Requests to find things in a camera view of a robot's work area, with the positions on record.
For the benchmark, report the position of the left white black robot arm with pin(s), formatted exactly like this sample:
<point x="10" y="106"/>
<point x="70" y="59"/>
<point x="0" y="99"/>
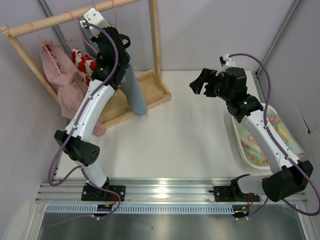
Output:
<point x="74" y="141"/>

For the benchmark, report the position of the pastel floral cloth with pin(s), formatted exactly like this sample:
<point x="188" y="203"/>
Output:
<point x="284" y="132"/>

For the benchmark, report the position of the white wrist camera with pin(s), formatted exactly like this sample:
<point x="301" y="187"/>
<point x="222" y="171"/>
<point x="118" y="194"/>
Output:
<point x="94" y="17"/>
<point x="226" y="62"/>

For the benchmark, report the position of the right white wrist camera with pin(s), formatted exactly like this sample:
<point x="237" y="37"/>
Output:
<point x="226" y="62"/>

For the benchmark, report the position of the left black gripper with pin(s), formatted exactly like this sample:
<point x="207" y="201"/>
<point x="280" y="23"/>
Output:
<point x="110" y="35"/>

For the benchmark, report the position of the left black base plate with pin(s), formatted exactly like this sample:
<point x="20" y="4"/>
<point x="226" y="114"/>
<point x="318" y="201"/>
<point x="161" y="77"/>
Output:
<point x="92" y="194"/>

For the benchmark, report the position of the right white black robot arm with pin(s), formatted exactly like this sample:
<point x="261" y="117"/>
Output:
<point x="289" y="172"/>

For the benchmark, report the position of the aluminium mounting rail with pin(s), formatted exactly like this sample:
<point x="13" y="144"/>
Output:
<point x="140" y="190"/>

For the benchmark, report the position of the red floral white garment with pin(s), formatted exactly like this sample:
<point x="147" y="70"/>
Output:
<point x="85" y="65"/>

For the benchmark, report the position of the white perforated plastic basket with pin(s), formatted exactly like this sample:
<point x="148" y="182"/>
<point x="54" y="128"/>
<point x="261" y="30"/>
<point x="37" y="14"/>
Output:
<point x="249" y="150"/>

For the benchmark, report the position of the pink dress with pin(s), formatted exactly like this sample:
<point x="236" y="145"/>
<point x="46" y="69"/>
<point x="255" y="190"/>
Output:
<point x="69" y="86"/>

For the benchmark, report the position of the light blue denim skirt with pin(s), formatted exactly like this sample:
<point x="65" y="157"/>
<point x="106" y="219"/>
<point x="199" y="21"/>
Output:
<point x="130" y="87"/>

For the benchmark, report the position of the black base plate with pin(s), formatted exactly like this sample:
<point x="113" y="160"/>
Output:
<point x="92" y="194"/>
<point x="232" y="193"/>

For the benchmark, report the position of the white slotted cable duct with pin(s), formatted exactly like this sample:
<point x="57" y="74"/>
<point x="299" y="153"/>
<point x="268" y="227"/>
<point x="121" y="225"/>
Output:
<point x="94" y="208"/>

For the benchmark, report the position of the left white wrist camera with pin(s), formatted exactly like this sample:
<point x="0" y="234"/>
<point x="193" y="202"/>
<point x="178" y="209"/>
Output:
<point x="94" y="17"/>

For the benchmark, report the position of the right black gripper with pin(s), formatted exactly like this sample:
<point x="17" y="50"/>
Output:
<point x="208" y="83"/>

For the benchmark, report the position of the pink hanger with dress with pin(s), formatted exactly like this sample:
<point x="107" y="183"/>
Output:
<point x="45" y="45"/>

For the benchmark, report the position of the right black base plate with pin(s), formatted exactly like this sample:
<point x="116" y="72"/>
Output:
<point x="232" y="193"/>

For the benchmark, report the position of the wooden clothes rack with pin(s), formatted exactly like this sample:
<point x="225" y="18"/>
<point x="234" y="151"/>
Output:
<point x="116" y="110"/>

